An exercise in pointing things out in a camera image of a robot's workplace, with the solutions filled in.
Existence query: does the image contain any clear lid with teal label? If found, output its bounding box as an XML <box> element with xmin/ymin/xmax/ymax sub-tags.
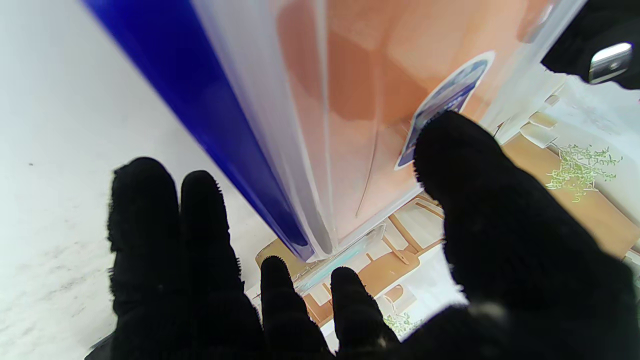
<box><xmin>295</xmin><ymin>224</ymin><xmax>387</xmax><ymax>295</ymax></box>

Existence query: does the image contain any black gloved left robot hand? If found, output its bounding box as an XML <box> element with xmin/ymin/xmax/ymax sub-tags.
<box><xmin>541</xmin><ymin>0</ymin><xmax>640</xmax><ymax>91</ymax></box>

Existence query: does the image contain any clear container with blue clips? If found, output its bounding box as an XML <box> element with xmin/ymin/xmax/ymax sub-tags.
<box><xmin>82</xmin><ymin>0</ymin><xmax>586</xmax><ymax>263</ymax></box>

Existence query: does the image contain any printed room backdrop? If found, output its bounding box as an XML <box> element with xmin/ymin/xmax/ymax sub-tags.
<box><xmin>245</xmin><ymin>60</ymin><xmax>640</xmax><ymax>351</ymax></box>

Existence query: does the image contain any clear lid with orange label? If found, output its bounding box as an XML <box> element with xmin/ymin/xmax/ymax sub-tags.
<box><xmin>270</xmin><ymin>0</ymin><xmax>556</xmax><ymax>241</ymax></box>

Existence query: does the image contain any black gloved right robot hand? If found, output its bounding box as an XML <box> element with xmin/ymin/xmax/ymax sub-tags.
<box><xmin>107</xmin><ymin>111</ymin><xmax>640</xmax><ymax>360</ymax></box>

